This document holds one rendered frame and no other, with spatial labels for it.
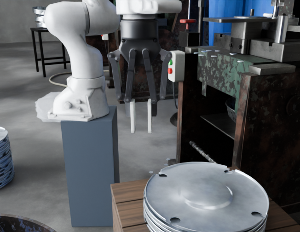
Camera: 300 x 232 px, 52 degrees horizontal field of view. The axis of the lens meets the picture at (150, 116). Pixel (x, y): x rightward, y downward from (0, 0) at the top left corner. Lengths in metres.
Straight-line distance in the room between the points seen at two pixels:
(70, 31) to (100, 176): 0.53
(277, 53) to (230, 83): 0.20
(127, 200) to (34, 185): 0.87
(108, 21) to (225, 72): 0.49
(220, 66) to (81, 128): 0.59
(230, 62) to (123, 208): 0.69
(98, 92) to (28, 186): 0.71
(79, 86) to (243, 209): 0.66
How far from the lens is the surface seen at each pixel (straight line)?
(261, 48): 1.22
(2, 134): 1.68
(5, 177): 1.67
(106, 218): 1.29
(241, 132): 1.09
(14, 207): 1.51
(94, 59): 1.08
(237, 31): 1.29
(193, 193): 0.76
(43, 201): 1.51
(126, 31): 0.61
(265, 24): 1.36
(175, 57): 1.39
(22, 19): 7.66
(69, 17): 1.04
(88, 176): 1.19
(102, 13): 1.07
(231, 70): 1.21
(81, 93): 1.09
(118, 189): 0.88
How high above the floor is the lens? 0.83
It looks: 20 degrees down
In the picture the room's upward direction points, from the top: straight up
